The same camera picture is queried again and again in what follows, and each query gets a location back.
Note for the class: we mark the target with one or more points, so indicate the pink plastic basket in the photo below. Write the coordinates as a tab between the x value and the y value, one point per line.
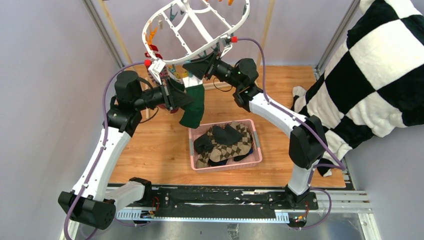
251	160

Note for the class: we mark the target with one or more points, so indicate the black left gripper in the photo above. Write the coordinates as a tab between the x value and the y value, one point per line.
174	98

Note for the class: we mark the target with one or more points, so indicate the black white checkered blanket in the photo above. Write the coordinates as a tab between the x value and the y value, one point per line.
373	83

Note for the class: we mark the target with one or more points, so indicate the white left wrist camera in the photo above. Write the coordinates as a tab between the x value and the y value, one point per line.
158	71

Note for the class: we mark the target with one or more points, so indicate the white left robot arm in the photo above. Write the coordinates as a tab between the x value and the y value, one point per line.
88	202

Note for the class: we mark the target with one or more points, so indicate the dark green sock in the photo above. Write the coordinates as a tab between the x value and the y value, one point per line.
194	111

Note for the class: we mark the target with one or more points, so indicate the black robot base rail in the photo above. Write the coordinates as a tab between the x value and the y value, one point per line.
227	204

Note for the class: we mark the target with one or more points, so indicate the wooden clothes rack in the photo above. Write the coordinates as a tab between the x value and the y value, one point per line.
128	17

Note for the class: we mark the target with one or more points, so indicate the black blue sock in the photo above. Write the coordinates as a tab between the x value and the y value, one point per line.
217	164

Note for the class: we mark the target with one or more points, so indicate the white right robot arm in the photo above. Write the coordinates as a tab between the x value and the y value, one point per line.
306	134

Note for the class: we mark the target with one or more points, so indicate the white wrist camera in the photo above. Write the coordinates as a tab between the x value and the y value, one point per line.
227	42
158	71

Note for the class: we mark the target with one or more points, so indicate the argyle brown sock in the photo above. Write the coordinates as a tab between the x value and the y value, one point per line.
217	146
244	147

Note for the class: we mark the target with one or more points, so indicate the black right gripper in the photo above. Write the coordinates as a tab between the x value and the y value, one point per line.
209	66

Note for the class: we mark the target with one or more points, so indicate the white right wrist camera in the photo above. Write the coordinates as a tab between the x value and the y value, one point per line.
227	42

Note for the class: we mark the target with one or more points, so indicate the red white striped sock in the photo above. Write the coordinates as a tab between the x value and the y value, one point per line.
155	50

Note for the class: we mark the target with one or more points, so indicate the white round sock hanger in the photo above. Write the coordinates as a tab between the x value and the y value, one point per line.
183	30

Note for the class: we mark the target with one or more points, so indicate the plain black sock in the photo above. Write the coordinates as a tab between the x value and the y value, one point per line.
226	135
203	144

